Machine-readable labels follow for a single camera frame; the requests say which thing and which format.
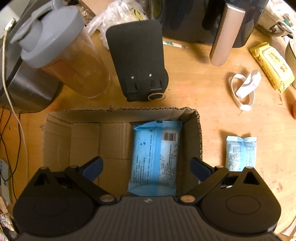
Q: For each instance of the paper wrapped chopsticks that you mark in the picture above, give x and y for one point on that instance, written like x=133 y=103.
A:
x=171 y=43

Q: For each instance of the grey lid shaker bottle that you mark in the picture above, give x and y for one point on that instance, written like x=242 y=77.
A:
x=76 y=64

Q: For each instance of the yellow wet wipes pack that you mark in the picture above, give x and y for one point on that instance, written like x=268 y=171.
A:
x=272 y=62

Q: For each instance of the cardboard box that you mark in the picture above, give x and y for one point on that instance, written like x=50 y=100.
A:
x=85 y=143

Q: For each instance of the dark phone stand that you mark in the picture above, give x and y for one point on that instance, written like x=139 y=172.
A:
x=136 y=51

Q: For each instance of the silver rice cooker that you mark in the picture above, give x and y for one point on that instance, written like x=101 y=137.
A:
x=30 y=92

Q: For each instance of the white box with teal items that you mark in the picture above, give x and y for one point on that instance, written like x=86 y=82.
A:
x=277 y=18

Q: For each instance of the blue wet wipes packet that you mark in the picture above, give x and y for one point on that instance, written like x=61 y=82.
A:
x=152 y=162
x=240 y=153

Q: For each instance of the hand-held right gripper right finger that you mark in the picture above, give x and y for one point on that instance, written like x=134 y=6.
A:
x=200 y=169

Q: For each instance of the white rimmed pot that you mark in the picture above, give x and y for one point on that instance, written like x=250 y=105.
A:
x=291 y=52

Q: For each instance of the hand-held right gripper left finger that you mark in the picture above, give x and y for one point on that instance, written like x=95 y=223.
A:
x=93 y=168

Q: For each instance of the clear plastic bag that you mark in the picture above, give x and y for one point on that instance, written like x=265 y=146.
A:
x=120 y=11

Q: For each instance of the wooden desktop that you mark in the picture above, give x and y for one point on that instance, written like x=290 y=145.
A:
x=208 y=92

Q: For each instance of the dark blue air fryer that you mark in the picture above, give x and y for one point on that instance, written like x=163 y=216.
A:
x=185 y=23

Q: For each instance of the orange round fruit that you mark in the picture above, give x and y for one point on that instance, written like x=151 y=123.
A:
x=294 y=106

